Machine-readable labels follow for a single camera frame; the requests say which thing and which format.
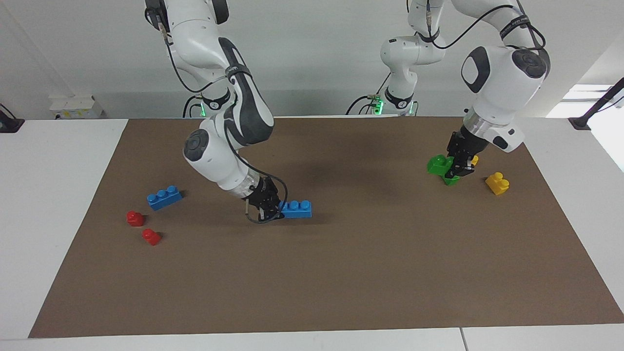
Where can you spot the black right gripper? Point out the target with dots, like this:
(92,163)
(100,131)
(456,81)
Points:
(263,195)

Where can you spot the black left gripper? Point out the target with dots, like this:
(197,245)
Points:
(465,145)

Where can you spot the green two-stud toy brick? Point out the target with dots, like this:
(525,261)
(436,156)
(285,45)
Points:
(451,181)
(438,165)

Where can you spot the blue three-stud toy brick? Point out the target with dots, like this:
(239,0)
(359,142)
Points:
(164,197)
(297,209)

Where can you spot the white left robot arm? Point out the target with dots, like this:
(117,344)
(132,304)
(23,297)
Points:
(502,83)

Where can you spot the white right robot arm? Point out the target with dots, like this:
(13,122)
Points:
(243,107)

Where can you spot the yellow two-stud toy brick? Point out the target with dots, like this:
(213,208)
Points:
(497,184)
(474,160)

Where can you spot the brown table mat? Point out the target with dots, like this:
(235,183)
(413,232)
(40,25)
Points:
(341,273)

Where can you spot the red single-stud toy block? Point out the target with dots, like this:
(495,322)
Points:
(151,237)
(135,218)

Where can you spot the white labelled box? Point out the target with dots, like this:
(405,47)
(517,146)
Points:
(75,107)

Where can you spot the black table clamp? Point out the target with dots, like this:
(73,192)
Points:
(9,126)

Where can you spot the black camera stand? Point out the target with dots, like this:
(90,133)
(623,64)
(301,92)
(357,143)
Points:
(580,123)

